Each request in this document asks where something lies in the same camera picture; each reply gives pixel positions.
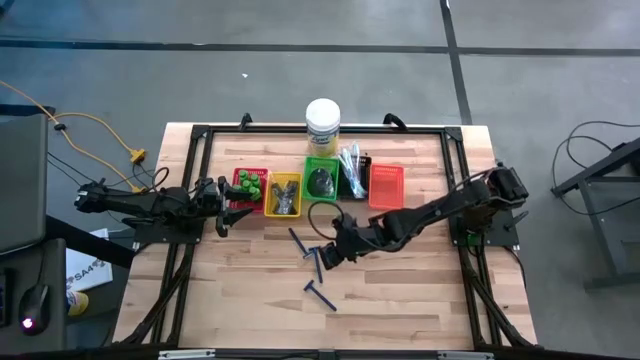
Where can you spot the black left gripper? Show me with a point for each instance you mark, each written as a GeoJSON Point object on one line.
{"type": "Point", "coordinates": [212, 200]}

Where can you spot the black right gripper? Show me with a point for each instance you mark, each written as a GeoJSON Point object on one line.
{"type": "Point", "coordinates": [357, 240]}

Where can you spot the blue disposable razor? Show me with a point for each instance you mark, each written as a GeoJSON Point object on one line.
{"type": "Point", "coordinates": [319, 272]}
{"type": "Point", "coordinates": [322, 297]}
{"type": "Point", "coordinates": [297, 239]}

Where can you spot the green Pert shampoo bottle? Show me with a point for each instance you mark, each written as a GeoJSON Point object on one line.
{"type": "Point", "coordinates": [243, 175]}
{"type": "Point", "coordinates": [248, 186]}
{"type": "Point", "coordinates": [255, 194]}
{"type": "Point", "coordinates": [255, 178]}

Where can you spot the grey metal clips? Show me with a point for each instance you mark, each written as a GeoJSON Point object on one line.
{"type": "Point", "coordinates": [277, 192]}

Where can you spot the black shower cap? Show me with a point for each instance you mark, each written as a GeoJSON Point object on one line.
{"type": "Point", "coordinates": [320, 182]}

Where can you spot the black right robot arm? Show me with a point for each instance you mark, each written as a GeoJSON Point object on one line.
{"type": "Point", "coordinates": [440, 210]}

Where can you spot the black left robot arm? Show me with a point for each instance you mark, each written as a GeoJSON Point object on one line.
{"type": "Point", "coordinates": [135, 202]}

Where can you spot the red plastic basket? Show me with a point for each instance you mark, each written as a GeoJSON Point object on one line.
{"type": "Point", "coordinates": [242, 206]}

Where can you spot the yellow plastic basket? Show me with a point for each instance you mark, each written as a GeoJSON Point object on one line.
{"type": "Point", "coordinates": [267, 195]}

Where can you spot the black table clamp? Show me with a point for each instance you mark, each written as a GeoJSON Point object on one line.
{"type": "Point", "coordinates": [397, 120]}
{"type": "Point", "coordinates": [245, 121]}

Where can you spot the green plastic basket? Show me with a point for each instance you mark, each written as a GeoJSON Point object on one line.
{"type": "Point", "coordinates": [307, 162]}

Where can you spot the orange plastic basket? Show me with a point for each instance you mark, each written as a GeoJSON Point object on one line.
{"type": "Point", "coordinates": [386, 187]}

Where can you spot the black plastic basket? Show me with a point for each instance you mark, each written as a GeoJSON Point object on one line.
{"type": "Point", "coordinates": [365, 165]}

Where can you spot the Lysol wipes canister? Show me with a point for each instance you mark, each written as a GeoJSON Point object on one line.
{"type": "Point", "coordinates": [323, 117]}

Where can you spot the white printed paper sheet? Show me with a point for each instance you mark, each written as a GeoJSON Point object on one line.
{"type": "Point", "coordinates": [87, 272]}

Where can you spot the yellow cup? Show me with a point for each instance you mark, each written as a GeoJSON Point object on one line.
{"type": "Point", "coordinates": [79, 303]}

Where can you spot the dark side desk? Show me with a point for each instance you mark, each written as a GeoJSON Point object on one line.
{"type": "Point", "coordinates": [50, 270]}

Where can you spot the black computer mouse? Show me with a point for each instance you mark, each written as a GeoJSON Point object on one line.
{"type": "Point", "coordinates": [35, 305]}

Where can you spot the black keyboard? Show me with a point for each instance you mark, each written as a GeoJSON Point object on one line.
{"type": "Point", "coordinates": [5, 300]}

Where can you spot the black metal stand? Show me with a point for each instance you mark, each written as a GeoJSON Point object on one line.
{"type": "Point", "coordinates": [600, 167]}

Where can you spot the table-level camera mount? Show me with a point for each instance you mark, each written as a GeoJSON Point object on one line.
{"type": "Point", "coordinates": [326, 355]}

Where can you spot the black metal table frame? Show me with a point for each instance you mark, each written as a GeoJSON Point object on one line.
{"type": "Point", "coordinates": [400, 129]}

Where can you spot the silver metal bracket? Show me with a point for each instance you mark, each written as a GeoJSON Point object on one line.
{"type": "Point", "coordinates": [187, 354]}
{"type": "Point", "coordinates": [465, 356]}

